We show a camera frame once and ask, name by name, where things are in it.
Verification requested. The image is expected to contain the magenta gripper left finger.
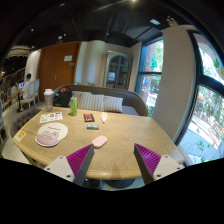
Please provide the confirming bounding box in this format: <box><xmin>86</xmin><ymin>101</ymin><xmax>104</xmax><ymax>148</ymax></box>
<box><xmin>44</xmin><ymin>144</ymin><xmax>94</xmax><ymax>186</ymax></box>

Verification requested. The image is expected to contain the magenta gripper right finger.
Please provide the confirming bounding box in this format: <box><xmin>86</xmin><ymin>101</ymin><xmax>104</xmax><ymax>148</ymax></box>
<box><xmin>134</xmin><ymin>143</ymin><xmax>182</xmax><ymax>185</ymax></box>

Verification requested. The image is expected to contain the pink computer mouse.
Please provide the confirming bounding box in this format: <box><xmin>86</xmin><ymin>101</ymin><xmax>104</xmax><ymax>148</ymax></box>
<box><xmin>92</xmin><ymin>136</ymin><xmax>107</xmax><ymax>148</ymax></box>

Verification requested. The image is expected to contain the pink cat mouse pad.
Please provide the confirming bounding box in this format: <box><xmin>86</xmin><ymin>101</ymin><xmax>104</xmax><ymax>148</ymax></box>
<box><xmin>35</xmin><ymin>122</ymin><xmax>68</xmax><ymax>147</ymax></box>

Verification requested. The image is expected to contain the small teal pack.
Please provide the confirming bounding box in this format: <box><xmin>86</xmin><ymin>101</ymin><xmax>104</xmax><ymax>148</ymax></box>
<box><xmin>87</xmin><ymin>125</ymin><xmax>99</xmax><ymax>130</ymax></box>

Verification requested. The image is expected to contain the black red card box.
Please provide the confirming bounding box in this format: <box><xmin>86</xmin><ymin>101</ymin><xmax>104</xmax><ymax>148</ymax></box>
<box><xmin>84</xmin><ymin>114</ymin><xmax>95</xmax><ymax>122</ymax></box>

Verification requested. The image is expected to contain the printed menu sheet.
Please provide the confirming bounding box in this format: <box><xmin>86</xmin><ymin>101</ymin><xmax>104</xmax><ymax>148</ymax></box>
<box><xmin>40</xmin><ymin>112</ymin><xmax>63</xmax><ymax>123</ymax></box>

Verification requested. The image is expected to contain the clear plastic wrapper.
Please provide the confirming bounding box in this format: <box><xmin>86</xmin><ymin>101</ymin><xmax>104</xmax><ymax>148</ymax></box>
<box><xmin>101</xmin><ymin>112</ymin><xmax>108</xmax><ymax>123</ymax></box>

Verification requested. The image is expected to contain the yellow QR code sticker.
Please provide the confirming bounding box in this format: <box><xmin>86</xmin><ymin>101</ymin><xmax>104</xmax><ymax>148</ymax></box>
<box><xmin>15</xmin><ymin>131</ymin><xmax>26</xmax><ymax>141</ymax></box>

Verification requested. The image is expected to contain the brown curved sofa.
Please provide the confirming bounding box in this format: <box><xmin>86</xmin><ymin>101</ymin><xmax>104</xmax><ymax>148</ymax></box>
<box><xmin>52</xmin><ymin>84</ymin><xmax>149</xmax><ymax>117</ymax></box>

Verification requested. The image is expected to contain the green drink can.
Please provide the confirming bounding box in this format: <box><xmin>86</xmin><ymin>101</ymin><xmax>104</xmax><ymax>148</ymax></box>
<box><xmin>70</xmin><ymin>97</ymin><xmax>77</xmax><ymax>116</ymax></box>

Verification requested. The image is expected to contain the striped cushion left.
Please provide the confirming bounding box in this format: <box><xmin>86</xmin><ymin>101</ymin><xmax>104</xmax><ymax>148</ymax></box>
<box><xmin>72</xmin><ymin>91</ymin><xmax>104</xmax><ymax>111</ymax></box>

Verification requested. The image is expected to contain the striped cushion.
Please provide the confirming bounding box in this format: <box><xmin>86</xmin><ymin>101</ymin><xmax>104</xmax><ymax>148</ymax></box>
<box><xmin>72</xmin><ymin>91</ymin><xmax>104</xmax><ymax>111</ymax></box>
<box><xmin>104</xmin><ymin>96</ymin><xmax>123</xmax><ymax>113</ymax></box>

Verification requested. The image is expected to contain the striped cushion right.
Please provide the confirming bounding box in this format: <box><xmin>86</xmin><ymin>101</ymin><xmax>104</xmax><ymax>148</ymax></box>
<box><xmin>104</xmin><ymin>96</ymin><xmax>123</xmax><ymax>113</ymax></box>

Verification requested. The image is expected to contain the black red backpack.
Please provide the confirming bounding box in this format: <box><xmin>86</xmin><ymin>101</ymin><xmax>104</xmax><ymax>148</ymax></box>
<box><xmin>53</xmin><ymin>87</ymin><xmax>72</xmax><ymax>108</ymax></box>

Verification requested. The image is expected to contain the grey tufted chair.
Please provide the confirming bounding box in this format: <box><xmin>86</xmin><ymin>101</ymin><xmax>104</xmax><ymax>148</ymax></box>
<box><xmin>10</xmin><ymin>107</ymin><xmax>40</xmax><ymax>137</ymax></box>

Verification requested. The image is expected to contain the clear shaker bottle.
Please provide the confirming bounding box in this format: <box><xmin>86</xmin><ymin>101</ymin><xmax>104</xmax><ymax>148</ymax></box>
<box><xmin>44</xmin><ymin>89</ymin><xmax>54</xmax><ymax>112</ymax></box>

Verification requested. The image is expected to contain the white wooden chair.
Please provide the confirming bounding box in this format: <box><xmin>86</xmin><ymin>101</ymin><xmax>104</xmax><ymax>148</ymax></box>
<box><xmin>20</xmin><ymin>80</ymin><xmax>40</xmax><ymax>106</ymax></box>

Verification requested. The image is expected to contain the seated person in white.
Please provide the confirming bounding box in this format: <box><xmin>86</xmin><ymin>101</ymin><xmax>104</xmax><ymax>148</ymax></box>
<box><xmin>18</xmin><ymin>73</ymin><xmax>33</xmax><ymax>112</ymax></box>

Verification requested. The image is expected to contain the arched glass cabinet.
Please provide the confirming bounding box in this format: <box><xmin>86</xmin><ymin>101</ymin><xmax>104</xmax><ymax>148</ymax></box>
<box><xmin>104</xmin><ymin>51</ymin><xmax>132</xmax><ymax>90</ymax></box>

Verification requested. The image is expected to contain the brown wooden door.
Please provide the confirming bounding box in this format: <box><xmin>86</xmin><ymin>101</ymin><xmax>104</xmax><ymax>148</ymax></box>
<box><xmin>37</xmin><ymin>41</ymin><xmax>81</xmax><ymax>101</ymax></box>

